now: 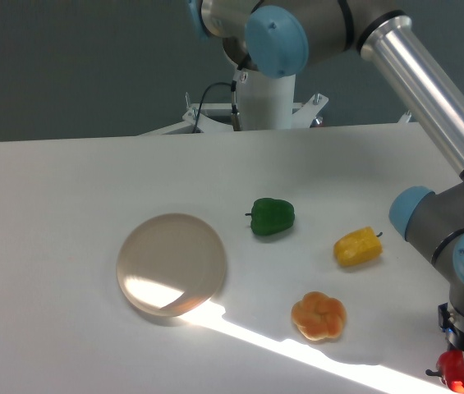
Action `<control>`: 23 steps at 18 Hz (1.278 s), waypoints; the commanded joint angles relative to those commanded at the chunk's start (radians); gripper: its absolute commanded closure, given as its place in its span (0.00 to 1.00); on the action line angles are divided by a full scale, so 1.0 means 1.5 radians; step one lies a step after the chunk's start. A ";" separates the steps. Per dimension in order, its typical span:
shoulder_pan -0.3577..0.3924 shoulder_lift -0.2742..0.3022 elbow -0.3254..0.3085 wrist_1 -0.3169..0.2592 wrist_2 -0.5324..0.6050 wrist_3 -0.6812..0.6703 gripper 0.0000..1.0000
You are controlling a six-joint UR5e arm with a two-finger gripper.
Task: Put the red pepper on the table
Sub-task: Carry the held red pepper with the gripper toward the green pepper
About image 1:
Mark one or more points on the red toy pepper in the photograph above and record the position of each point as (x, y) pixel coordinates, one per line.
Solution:
(450, 370)

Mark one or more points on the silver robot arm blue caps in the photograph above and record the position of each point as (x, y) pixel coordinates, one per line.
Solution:
(270, 42)

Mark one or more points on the yellow toy pepper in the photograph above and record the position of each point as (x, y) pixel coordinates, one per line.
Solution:
(357, 247)

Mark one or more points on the green toy pepper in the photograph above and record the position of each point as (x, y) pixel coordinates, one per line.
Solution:
(270, 216)

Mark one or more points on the braided toy bread roll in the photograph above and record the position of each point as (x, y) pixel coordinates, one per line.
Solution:
(319, 317)

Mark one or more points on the translucent beige plate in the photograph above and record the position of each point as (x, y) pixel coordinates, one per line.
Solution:
(171, 264)

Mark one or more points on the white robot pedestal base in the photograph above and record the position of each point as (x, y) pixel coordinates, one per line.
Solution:
(249, 102)

